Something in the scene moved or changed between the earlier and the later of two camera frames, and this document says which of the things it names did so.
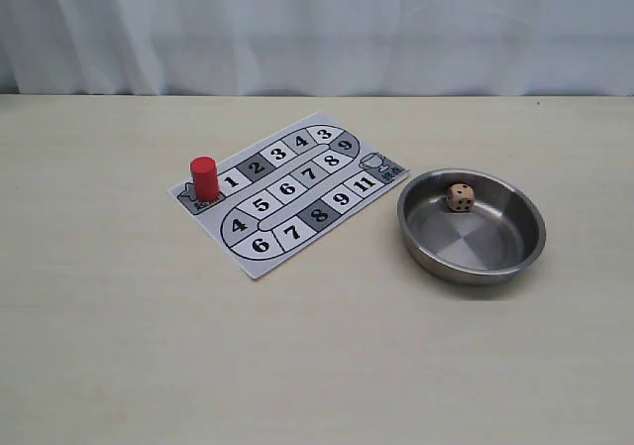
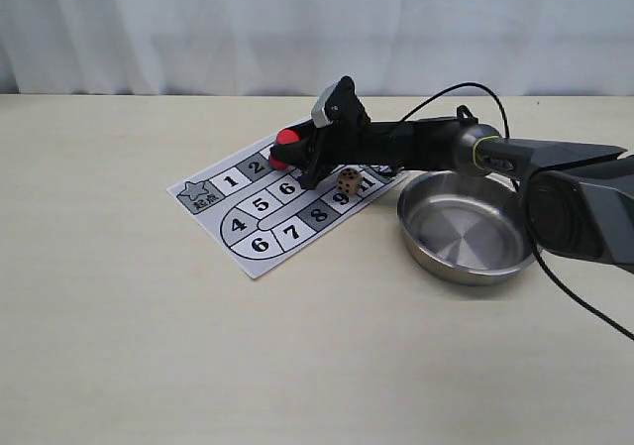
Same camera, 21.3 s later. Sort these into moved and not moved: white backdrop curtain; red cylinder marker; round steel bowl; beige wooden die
Moved: red cylinder marker; beige wooden die
Not moved: round steel bowl; white backdrop curtain
